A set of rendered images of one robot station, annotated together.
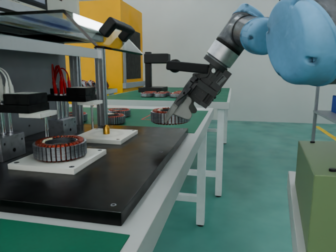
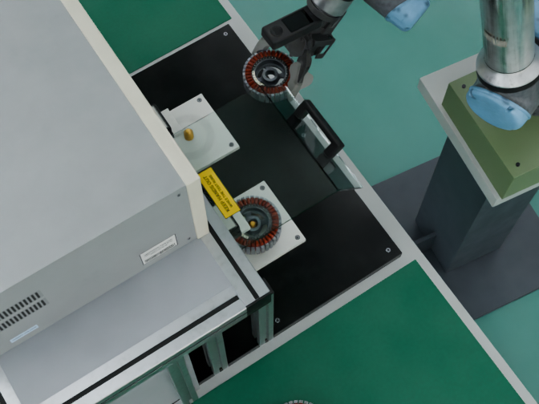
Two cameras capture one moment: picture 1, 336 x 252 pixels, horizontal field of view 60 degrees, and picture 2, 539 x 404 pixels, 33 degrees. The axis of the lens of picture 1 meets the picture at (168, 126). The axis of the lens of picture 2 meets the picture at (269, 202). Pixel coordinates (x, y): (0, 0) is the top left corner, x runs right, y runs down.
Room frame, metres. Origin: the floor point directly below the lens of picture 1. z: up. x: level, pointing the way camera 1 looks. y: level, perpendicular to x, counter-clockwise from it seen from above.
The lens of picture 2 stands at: (0.14, 0.69, 2.44)
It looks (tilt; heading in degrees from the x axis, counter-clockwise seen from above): 67 degrees down; 315
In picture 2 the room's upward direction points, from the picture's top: straight up
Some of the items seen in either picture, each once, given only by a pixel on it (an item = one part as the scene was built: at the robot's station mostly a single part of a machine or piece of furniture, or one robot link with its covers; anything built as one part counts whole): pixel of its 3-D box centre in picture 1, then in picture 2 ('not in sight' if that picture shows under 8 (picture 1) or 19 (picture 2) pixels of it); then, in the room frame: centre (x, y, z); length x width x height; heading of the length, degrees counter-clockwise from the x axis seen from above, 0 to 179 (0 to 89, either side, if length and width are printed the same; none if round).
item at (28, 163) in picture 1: (61, 158); (253, 229); (0.63, 0.24, 0.78); 0.15 x 0.15 x 0.01; 78
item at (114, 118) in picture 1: (112, 118); not in sight; (1.22, 0.24, 0.77); 0.11 x 0.11 x 0.04
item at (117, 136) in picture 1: (106, 135); (189, 138); (0.86, 0.19, 0.78); 0.15 x 0.15 x 0.01; 78
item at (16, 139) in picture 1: (4, 145); not in sight; (0.66, 0.38, 0.80); 0.07 x 0.05 x 0.06; 168
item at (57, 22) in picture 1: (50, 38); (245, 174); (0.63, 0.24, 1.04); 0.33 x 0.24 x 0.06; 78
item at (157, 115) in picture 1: (170, 115); (270, 76); (0.82, -0.01, 0.84); 0.11 x 0.11 x 0.04
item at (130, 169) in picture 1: (82, 151); (214, 190); (0.75, 0.23, 0.76); 0.64 x 0.47 x 0.02; 168
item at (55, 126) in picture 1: (63, 126); not in sight; (0.89, 0.33, 0.80); 0.07 x 0.05 x 0.06; 168
